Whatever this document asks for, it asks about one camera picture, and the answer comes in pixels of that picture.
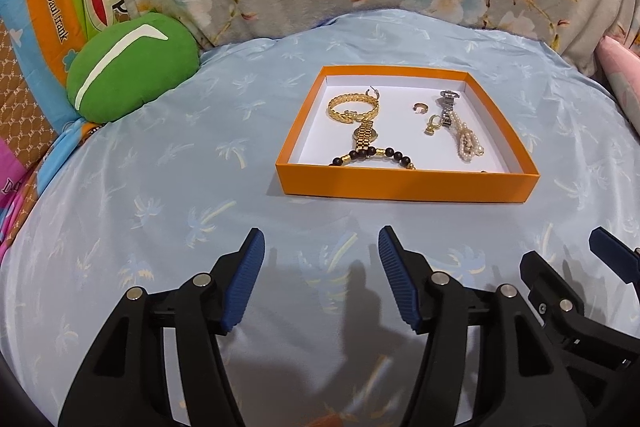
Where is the white pearl bracelet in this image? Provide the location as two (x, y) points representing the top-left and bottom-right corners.
(451, 116), (485, 163)

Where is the gold drop earring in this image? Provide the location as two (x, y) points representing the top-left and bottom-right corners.
(424, 114), (442, 135)

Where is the silver link watch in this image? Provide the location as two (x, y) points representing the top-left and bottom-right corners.
(438, 90), (460, 128)

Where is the gold hoop earring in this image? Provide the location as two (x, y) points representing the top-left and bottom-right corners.
(412, 102), (428, 114)

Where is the black bead bracelet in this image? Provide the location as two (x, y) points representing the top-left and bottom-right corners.
(328, 146), (418, 171)

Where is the gold link watch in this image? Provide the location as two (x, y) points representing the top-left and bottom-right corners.
(352, 120), (378, 158)

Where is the opal hoop earring with charm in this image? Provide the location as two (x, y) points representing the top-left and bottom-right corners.
(366, 87), (380, 100)

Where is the gold braided bangle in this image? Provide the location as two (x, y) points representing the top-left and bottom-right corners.
(326, 93), (380, 124)

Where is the light blue palm-print sheet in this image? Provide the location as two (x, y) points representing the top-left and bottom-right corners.
(1, 10), (639, 426)

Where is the pink cartoon pillow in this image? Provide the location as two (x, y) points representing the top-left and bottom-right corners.
(596, 36), (640, 133)

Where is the orange shallow box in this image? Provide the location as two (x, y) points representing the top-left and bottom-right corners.
(276, 65), (539, 202)

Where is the green plush cushion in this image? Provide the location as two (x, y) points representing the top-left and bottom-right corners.
(66, 12), (200, 124)

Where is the colourful cartoon monkey bedsheet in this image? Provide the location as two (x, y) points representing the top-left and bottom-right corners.
(1, 0), (128, 251)

